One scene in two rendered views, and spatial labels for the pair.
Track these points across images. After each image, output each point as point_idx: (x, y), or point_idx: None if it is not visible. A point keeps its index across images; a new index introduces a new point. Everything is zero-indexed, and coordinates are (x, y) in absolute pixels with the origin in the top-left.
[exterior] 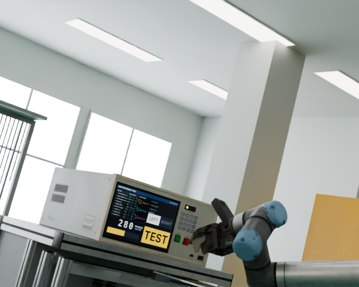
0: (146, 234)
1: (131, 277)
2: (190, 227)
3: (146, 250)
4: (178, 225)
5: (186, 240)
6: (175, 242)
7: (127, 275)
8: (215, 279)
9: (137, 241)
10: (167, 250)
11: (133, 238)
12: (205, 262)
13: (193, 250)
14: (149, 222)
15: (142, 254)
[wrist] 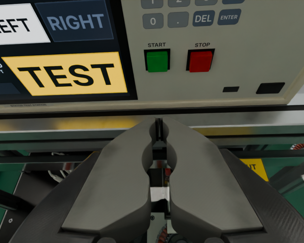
0: (29, 76)
1: (48, 164)
2: (216, 3)
3: (65, 107)
4: (141, 16)
5: (194, 60)
6: (153, 73)
7: (35, 163)
8: None
9: (23, 97)
10: (134, 95)
11: (5, 94)
12: (289, 96)
13: (238, 75)
14: (6, 43)
15: (39, 134)
